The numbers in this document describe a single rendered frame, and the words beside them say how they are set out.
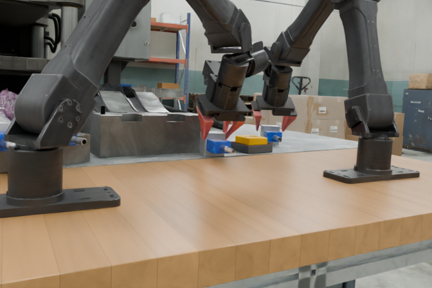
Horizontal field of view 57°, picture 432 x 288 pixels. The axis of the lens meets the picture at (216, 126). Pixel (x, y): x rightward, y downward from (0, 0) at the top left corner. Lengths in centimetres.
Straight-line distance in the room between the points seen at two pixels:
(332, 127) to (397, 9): 498
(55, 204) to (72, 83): 15
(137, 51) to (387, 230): 145
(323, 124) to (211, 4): 412
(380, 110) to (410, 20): 834
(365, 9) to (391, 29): 858
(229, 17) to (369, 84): 30
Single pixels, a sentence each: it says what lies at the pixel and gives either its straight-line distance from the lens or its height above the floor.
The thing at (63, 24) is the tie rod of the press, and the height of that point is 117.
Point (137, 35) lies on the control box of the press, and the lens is 184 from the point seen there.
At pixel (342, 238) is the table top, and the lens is 52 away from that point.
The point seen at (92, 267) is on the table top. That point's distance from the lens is 38.
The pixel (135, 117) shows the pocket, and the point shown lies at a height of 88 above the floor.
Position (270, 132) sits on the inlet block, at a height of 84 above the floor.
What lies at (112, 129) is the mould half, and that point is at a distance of 87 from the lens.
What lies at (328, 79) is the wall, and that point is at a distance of 956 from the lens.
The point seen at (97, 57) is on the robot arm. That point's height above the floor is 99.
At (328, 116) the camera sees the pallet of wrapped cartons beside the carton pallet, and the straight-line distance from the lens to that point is 483.
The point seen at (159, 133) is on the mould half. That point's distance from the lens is 91.
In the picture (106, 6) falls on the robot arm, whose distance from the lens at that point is 57.
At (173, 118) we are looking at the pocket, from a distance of 98.
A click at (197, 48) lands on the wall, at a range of 803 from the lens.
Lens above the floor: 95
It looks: 5 degrees down
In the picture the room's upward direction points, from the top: 3 degrees clockwise
